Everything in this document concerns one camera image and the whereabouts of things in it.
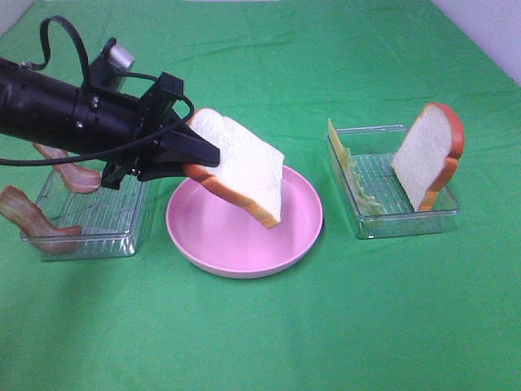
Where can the green tablecloth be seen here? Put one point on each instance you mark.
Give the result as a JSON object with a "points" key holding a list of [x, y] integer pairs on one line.
{"points": [[430, 312]]}

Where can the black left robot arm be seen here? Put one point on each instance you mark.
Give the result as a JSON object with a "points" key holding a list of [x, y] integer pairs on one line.
{"points": [[93, 123]]}

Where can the right clear plastic tray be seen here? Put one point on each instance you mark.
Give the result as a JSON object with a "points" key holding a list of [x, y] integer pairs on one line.
{"points": [[373, 148]]}

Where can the bacon strip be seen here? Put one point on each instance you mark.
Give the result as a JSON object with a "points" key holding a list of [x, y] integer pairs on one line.
{"points": [[75, 178], [17, 208]]}

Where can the pink round plate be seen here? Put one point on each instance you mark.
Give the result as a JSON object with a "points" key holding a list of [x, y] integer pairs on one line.
{"points": [[224, 240]]}

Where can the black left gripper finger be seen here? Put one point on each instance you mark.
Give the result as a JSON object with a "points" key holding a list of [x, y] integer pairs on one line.
{"points": [[149, 170], [180, 145]]}

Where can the clear plastic tray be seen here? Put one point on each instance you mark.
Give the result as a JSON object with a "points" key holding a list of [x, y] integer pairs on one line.
{"points": [[373, 148], [111, 220]]}

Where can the yellow cheese slice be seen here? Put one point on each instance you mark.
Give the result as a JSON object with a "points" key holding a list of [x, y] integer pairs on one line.
{"points": [[338, 147]]}

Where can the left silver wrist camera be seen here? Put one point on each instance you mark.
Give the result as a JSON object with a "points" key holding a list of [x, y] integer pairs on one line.
{"points": [[107, 68]]}

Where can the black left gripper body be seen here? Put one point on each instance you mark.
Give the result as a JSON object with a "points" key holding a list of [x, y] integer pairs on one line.
{"points": [[154, 109]]}

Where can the left clear plastic tray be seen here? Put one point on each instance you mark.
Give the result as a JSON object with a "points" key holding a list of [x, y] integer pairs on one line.
{"points": [[111, 220]]}

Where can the green lettuce leaf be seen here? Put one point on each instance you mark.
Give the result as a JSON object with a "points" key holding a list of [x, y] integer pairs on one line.
{"points": [[366, 204]]}

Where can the bread slice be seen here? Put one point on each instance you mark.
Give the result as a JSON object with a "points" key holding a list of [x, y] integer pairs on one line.
{"points": [[428, 158], [250, 171]]}

